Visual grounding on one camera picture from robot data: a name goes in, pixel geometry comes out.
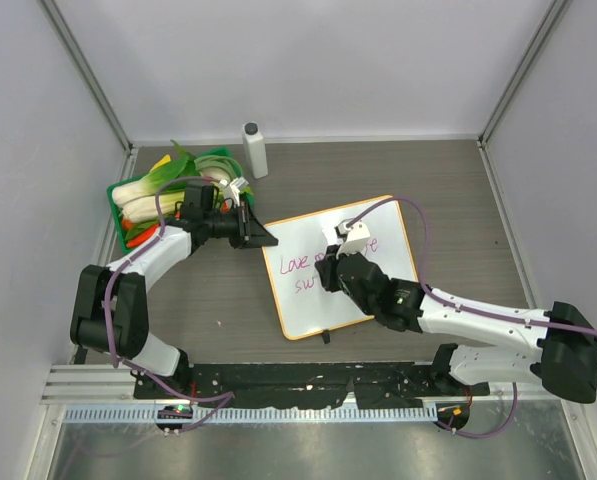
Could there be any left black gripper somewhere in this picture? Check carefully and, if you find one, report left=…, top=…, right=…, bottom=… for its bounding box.
left=205, top=202, right=277, bottom=250

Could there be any orange framed whiteboard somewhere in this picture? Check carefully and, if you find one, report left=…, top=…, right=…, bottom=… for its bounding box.
left=263, top=197, right=418, bottom=340

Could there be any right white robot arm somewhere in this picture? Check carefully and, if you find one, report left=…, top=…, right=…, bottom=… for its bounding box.
left=315, top=246, right=597, bottom=404

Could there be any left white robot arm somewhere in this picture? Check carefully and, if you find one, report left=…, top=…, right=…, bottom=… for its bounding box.
left=70, top=177, right=278, bottom=399

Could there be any green onion bundle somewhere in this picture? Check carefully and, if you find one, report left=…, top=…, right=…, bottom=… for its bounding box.
left=194, top=154, right=243, bottom=182

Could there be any white bottle grey cap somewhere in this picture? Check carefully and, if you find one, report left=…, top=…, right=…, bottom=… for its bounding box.
left=242, top=122, right=269, bottom=179

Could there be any bok choy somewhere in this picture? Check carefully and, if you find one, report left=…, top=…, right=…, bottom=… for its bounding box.
left=111, top=154, right=199, bottom=223

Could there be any orange carrot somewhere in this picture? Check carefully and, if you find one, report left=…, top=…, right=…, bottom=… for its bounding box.
left=122, top=219, right=160, bottom=249

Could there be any green plastic tray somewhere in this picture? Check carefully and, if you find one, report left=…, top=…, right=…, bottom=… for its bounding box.
left=107, top=144, right=244, bottom=254

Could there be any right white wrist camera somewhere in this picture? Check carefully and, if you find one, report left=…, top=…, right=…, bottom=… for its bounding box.
left=335, top=219, right=371, bottom=258

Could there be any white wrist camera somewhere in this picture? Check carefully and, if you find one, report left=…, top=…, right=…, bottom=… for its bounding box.
left=218, top=177, right=249, bottom=207
left=335, top=219, right=371, bottom=258

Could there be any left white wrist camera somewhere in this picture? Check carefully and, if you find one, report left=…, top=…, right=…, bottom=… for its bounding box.
left=218, top=177, right=249, bottom=207

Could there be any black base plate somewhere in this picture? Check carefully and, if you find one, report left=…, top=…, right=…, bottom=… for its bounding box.
left=158, top=362, right=490, bottom=410

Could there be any white slotted cable duct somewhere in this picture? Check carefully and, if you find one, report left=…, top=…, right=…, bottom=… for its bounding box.
left=63, top=403, right=438, bottom=425

